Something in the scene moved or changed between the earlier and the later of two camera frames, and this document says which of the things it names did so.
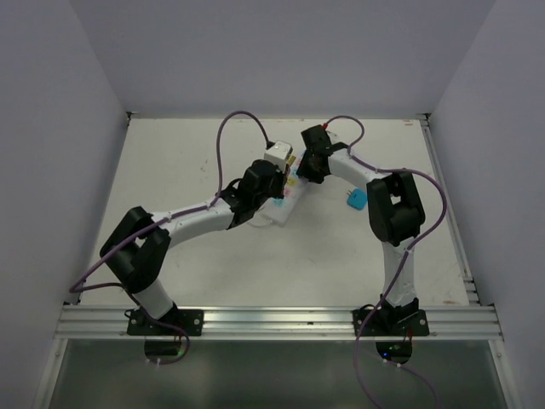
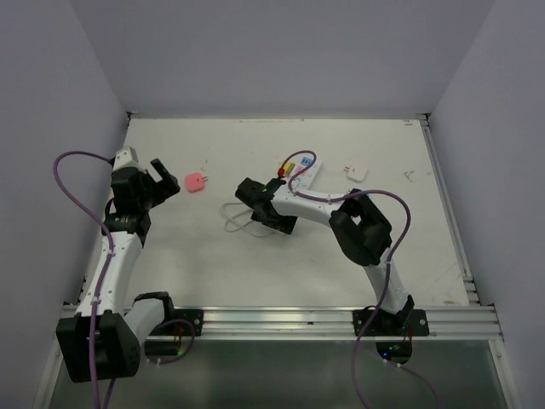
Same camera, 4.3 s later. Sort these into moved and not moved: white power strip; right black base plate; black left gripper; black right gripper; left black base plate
Moved: black right gripper; black left gripper; white power strip
Not moved: right black base plate; left black base plate
